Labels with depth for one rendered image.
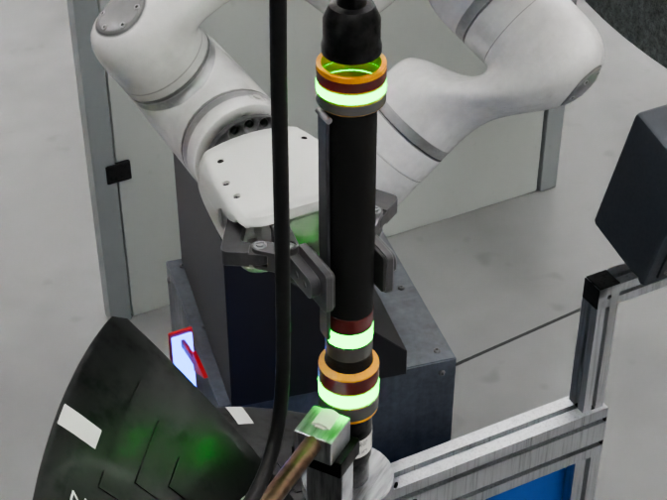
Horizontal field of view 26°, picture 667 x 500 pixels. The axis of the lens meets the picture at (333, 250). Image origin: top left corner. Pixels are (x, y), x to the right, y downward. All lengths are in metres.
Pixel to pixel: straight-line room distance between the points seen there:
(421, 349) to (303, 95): 1.48
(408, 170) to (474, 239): 1.86
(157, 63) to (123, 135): 1.98
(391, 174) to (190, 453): 0.74
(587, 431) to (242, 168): 0.91
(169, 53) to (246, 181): 0.12
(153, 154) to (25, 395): 0.58
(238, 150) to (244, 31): 2.01
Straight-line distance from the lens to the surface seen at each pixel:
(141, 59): 1.08
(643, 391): 3.18
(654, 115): 1.66
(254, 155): 1.04
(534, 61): 1.64
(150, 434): 1.01
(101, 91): 2.97
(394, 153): 1.68
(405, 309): 1.85
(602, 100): 4.15
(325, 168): 0.91
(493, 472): 1.80
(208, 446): 1.04
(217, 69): 1.11
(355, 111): 0.88
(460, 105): 1.66
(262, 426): 1.35
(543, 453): 1.83
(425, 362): 1.77
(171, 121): 1.11
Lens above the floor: 2.10
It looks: 37 degrees down
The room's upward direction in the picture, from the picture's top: straight up
